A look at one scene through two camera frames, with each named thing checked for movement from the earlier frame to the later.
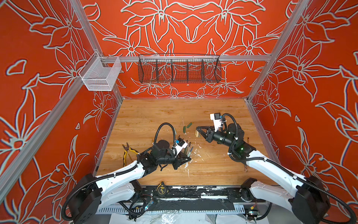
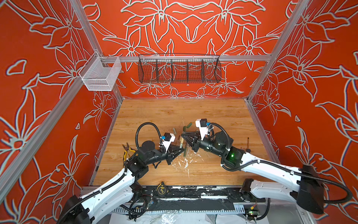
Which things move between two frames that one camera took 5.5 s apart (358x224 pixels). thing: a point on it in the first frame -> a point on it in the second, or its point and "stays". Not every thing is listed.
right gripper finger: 203,133 -> 190,141
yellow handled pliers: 127,148 stays
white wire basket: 99,73 stays
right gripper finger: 208,128 -> 190,136
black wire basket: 179,68 stays
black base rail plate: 196,194 stays
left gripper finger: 183,159 -> 175,152
